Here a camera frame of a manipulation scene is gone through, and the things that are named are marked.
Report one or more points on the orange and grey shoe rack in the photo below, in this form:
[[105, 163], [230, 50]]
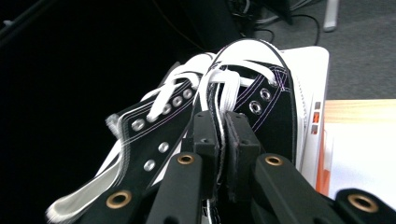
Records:
[[314, 68]]

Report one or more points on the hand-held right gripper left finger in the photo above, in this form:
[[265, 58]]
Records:
[[209, 140]]

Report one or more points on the black canvas sneaker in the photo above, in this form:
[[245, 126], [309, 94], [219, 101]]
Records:
[[174, 124], [277, 118]]

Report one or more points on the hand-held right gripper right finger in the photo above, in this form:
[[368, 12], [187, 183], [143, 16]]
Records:
[[241, 146]]

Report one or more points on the white stand leg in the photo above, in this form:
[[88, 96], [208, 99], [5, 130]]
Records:
[[330, 15]]

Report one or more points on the dark equipment case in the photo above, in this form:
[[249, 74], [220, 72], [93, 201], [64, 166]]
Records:
[[211, 21]]

